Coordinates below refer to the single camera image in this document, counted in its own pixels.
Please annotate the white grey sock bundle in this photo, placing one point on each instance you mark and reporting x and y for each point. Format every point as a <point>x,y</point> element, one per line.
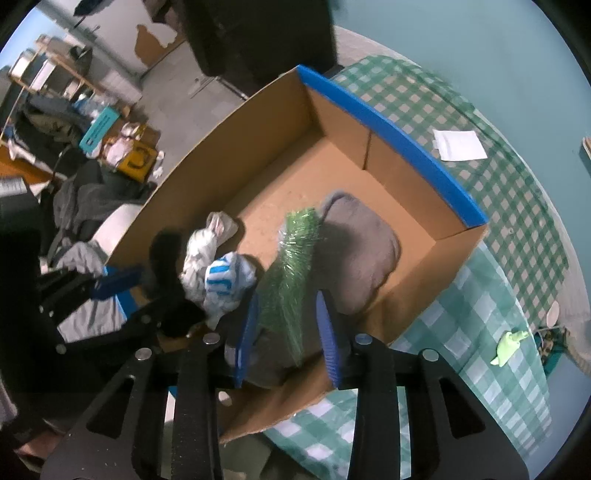
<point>198,258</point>

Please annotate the cardboard box with blue trim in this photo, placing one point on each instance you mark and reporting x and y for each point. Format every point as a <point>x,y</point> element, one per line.
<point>351,138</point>

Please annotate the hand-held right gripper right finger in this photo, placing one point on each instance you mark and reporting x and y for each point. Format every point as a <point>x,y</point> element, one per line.
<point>328,341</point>

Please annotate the pile of dark clothes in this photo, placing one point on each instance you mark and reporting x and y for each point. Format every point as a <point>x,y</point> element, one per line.
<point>87,198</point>

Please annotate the blue white striped sock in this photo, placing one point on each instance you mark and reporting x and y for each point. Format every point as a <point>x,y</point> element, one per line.
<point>221,277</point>

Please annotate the olive green trousers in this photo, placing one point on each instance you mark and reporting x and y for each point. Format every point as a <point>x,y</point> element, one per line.
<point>244,461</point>

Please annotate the white paper sheet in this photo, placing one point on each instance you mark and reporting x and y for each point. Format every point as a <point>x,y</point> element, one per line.
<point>459,145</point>

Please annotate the teal box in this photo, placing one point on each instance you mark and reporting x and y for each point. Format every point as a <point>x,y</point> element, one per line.
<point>99,129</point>

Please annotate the white cloth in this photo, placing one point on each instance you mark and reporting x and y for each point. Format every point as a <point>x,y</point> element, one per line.
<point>224,226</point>

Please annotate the grey cloth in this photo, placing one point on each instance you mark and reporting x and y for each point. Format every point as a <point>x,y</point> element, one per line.
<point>360,249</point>

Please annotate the black cabinet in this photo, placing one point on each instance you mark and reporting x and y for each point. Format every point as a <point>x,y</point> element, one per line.
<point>258,37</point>

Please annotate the metal pot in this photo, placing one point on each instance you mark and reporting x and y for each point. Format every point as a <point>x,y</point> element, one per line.
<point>25,64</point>

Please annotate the light grey garment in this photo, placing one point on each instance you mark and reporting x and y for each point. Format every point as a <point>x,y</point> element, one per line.
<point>92,323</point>

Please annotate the teal basket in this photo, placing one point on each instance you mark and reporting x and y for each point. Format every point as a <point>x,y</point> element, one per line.
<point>551,353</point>

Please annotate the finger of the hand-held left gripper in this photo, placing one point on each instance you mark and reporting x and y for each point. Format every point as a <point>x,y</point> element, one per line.
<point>115,330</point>
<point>115,281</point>

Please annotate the black sock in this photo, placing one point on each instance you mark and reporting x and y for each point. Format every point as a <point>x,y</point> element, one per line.
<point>166,258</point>

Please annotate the green glitter sponge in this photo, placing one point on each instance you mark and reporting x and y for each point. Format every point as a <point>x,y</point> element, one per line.
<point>291,277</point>

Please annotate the yellow bag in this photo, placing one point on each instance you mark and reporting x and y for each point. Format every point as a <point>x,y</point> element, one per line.
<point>136,159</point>

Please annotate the green checked tablecloth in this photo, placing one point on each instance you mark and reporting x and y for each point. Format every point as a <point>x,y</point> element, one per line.
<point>498,221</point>

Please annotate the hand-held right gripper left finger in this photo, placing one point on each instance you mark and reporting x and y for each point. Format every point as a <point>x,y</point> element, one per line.
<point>244,341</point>

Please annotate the light green cloth scrap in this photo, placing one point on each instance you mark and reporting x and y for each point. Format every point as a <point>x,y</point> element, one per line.
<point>508,346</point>

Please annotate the wooden storage rack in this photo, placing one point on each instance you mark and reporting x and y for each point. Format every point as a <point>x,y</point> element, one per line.
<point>60,78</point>

